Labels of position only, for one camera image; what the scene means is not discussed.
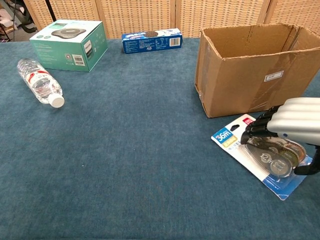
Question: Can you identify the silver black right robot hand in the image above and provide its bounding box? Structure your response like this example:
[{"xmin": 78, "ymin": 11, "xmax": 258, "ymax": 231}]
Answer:
[{"xmin": 239, "ymin": 96, "xmax": 320, "ymax": 176}]

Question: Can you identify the blister pack tape dispenser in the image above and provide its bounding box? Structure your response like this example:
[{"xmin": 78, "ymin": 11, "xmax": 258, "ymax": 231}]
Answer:
[{"xmin": 210, "ymin": 113, "xmax": 314, "ymax": 201}]

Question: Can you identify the open brown cardboard box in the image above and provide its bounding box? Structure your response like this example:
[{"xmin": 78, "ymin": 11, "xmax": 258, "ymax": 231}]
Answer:
[{"xmin": 194, "ymin": 23, "xmax": 320, "ymax": 119}]

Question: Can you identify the blue cookie package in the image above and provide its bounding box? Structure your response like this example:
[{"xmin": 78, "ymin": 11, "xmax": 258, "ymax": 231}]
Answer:
[{"xmin": 121, "ymin": 27, "xmax": 184, "ymax": 55}]

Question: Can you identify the green speaker product box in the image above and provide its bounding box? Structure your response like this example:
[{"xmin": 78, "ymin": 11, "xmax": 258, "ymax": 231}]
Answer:
[{"xmin": 29, "ymin": 19, "xmax": 109, "ymax": 73}]

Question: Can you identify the blue tablecloth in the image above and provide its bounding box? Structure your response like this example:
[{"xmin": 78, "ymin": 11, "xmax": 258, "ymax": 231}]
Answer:
[{"xmin": 0, "ymin": 37, "xmax": 320, "ymax": 240}]

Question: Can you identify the woven wicker folding screen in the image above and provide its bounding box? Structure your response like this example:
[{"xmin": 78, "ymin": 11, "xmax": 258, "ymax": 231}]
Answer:
[{"xmin": 23, "ymin": 0, "xmax": 320, "ymax": 40}]

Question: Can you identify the clear plastic water bottle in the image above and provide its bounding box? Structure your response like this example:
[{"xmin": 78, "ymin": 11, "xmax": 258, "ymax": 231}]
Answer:
[{"xmin": 16, "ymin": 58, "xmax": 66, "ymax": 109}]

